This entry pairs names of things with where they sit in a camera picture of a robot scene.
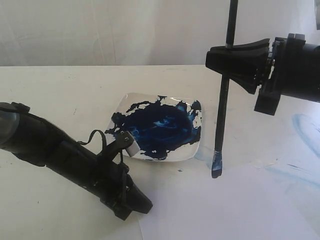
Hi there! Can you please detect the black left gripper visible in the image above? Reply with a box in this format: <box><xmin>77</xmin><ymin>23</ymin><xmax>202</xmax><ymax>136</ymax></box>
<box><xmin>57</xmin><ymin>140</ymin><xmax>153</xmax><ymax>221</ymax></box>

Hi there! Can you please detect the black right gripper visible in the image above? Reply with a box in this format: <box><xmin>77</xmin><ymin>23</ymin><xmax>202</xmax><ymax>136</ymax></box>
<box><xmin>205</xmin><ymin>33</ymin><xmax>320</xmax><ymax>116</ymax></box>

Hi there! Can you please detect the black paintbrush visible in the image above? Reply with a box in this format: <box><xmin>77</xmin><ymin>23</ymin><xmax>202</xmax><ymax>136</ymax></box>
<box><xmin>211</xmin><ymin>0</ymin><xmax>239</xmax><ymax>179</ymax></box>

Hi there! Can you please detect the white paper sheet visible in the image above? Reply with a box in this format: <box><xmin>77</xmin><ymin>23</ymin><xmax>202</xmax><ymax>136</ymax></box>
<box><xmin>139</xmin><ymin>166</ymin><xmax>319</xmax><ymax>240</ymax></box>

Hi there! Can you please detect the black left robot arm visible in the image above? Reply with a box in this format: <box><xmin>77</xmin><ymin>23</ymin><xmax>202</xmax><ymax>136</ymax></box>
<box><xmin>0</xmin><ymin>102</ymin><xmax>153</xmax><ymax>220</ymax></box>

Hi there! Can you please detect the white square paint plate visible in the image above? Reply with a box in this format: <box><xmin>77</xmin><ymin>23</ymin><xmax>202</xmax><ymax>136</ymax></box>
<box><xmin>105</xmin><ymin>92</ymin><xmax>202</xmax><ymax>162</ymax></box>

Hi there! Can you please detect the white backdrop curtain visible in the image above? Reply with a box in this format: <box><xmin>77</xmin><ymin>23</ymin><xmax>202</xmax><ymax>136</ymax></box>
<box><xmin>0</xmin><ymin>0</ymin><xmax>320</xmax><ymax>67</ymax></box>

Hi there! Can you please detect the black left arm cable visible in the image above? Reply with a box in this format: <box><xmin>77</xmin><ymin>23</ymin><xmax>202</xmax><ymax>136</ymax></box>
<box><xmin>79</xmin><ymin>129</ymin><xmax>108</xmax><ymax>161</ymax></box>

